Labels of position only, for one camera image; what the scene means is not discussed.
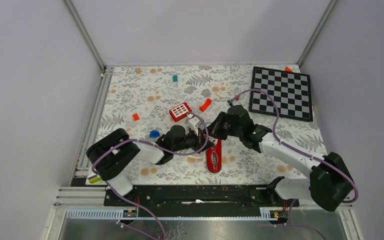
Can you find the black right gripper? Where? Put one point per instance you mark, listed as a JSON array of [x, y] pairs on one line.
[[215, 127]]

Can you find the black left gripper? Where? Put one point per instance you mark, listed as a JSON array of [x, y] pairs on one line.
[[199, 138]]

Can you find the blue plastic toy piece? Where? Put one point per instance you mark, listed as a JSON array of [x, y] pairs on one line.
[[154, 134]]

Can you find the red canvas sneaker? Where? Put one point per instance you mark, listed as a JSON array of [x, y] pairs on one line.
[[214, 157]]

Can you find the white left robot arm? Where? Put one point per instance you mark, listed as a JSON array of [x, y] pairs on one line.
[[113, 153]]

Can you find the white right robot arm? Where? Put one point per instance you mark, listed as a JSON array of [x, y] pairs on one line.
[[327, 181]]

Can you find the red white window brick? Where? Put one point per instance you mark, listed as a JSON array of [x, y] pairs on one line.
[[179, 112]]

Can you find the orange red curved block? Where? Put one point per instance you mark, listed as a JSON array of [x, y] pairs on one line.
[[205, 106]]

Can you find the small orange cube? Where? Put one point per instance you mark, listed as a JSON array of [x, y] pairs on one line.
[[136, 117]]

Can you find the floral patterned table mat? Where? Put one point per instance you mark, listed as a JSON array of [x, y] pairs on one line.
[[150, 92]]

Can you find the black grey chessboard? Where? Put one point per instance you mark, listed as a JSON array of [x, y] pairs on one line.
[[290, 91]]

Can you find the orange block behind chessboard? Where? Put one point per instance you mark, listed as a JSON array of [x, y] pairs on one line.
[[287, 69]]

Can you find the yellow green block stack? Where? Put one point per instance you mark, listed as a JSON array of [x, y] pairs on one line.
[[93, 179]]

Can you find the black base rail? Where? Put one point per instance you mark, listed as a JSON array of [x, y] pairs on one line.
[[202, 201]]

